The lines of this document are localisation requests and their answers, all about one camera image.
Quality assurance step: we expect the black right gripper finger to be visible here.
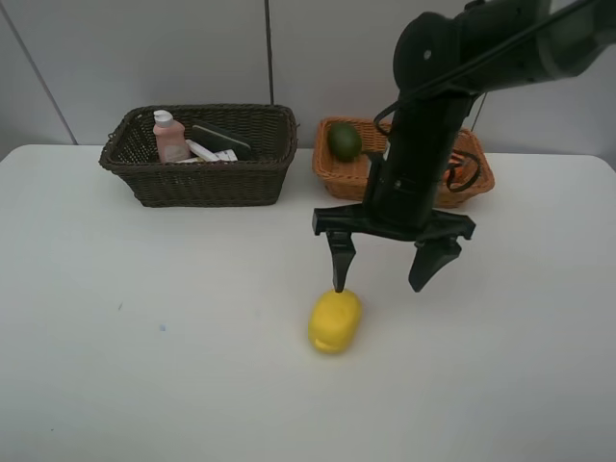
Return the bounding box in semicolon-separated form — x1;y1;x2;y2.
408;238;462;293
326;231;356;293

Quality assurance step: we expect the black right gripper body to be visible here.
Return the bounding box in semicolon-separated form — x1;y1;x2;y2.
312;153;476;243

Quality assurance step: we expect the orange tangerine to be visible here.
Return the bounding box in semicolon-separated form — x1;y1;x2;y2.
444;149;477;193

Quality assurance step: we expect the yellow lemon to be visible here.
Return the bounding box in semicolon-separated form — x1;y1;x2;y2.
308;290;362;354

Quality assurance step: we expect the dark green avocado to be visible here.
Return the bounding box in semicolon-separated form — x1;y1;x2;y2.
327;122;362;163

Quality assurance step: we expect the white bottle blue cap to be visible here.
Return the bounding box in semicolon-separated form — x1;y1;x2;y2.
177;140;238;164

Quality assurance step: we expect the dark green whiteboard eraser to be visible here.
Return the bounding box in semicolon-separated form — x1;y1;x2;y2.
190;122;252;161

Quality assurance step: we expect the pink bottle white cap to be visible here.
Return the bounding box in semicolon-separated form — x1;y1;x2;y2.
153;110;191;164

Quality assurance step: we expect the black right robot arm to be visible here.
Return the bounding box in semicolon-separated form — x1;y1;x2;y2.
313;0;615;292

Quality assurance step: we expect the orange wicker basket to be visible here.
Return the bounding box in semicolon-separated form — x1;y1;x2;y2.
312;117;495;209

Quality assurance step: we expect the dark brown wicker basket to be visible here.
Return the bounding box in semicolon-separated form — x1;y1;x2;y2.
99;104;297;208

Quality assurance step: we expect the black cable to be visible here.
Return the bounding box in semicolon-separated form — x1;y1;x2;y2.
372;103;485;193

